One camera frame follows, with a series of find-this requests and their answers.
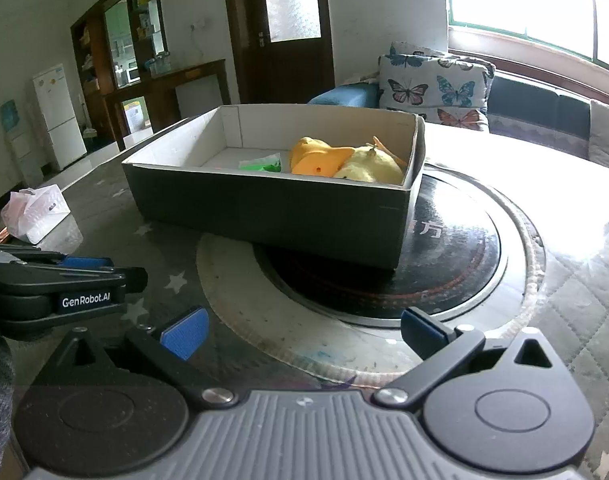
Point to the orange plush toy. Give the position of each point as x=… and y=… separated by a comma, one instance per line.
x=312, y=157

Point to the brown wooden door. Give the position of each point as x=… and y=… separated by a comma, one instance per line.
x=284, y=70

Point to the butterfly print cushion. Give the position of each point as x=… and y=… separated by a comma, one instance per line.
x=434, y=90

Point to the white lace sofa cover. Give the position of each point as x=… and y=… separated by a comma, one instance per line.
x=607, y=130

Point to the yellow plush toy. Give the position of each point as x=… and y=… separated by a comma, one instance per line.
x=369, y=169

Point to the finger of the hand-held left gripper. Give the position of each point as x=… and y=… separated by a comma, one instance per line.
x=87, y=262
x=132, y=280

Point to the green plastic item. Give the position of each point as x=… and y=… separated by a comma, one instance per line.
x=259, y=164

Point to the dark cardboard box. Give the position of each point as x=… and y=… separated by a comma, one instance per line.
x=284, y=220

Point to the white water dispenser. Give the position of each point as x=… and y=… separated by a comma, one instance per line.
x=17, y=145

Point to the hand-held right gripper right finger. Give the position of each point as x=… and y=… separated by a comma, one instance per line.
x=423, y=331

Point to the wooden cabinet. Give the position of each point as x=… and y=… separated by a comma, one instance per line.
x=159, y=85

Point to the blue cushion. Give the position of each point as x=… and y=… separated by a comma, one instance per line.
x=347, y=95

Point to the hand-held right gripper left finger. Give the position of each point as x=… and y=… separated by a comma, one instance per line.
x=187, y=334

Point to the glass-covered star-print desktop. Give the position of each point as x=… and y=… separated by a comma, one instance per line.
x=134, y=210

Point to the dark sofa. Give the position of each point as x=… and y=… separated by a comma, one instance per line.
x=534, y=105

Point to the white fridge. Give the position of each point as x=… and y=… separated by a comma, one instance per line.
x=57, y=115

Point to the round black induction cooktop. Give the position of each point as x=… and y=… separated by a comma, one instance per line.
x=449, y=260

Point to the white plastic bag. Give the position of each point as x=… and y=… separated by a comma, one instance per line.
x=34, y=210

